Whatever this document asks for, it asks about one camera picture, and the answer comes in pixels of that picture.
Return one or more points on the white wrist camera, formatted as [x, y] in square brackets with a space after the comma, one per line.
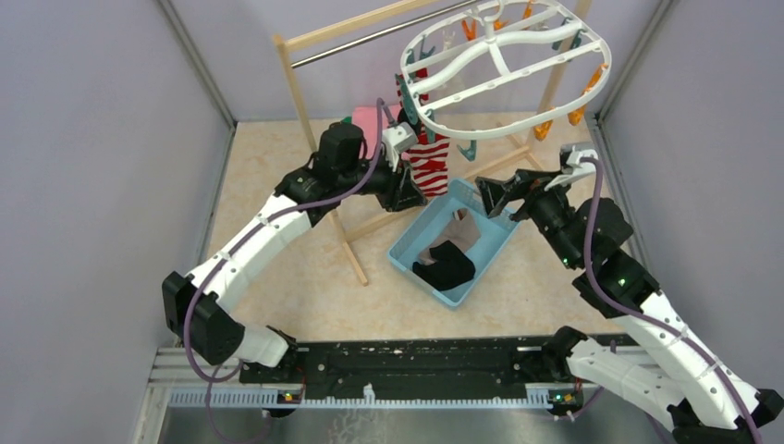
[575, 164]
[397, 140]

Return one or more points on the beige sock striped cuff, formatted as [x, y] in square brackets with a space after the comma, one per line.
[461, 230]

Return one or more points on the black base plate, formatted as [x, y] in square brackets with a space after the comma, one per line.
[422, 369]

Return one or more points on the metal hanging rod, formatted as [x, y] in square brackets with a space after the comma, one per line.
[379, 34]

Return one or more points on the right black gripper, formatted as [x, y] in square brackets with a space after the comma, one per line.
[526, 184]

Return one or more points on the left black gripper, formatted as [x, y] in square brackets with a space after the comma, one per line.
[399, 191]

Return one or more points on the wooden clothes rack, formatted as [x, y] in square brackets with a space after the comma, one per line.
[362, 215]

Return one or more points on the red white striped sock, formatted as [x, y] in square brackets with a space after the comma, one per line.
[428, 161]

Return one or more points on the aluminium frame rail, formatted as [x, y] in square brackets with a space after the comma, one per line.
[188, 389]

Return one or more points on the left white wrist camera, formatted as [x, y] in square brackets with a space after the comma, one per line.
[397, 140]

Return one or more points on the white round clip hanger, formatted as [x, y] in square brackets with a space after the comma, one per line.
[554, 24]

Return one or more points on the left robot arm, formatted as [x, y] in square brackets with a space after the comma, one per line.
[198, 304]

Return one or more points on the pink folded cloth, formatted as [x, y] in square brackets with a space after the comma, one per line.
[365, 117]

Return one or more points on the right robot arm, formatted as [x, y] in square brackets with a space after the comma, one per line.
[692, 395]

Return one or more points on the black sock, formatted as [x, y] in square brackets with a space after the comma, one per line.
[449, 268]

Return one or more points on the blue plastic basket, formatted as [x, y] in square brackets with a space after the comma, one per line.
[414, 244]

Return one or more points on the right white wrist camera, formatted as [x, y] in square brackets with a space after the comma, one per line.
[575, 164]

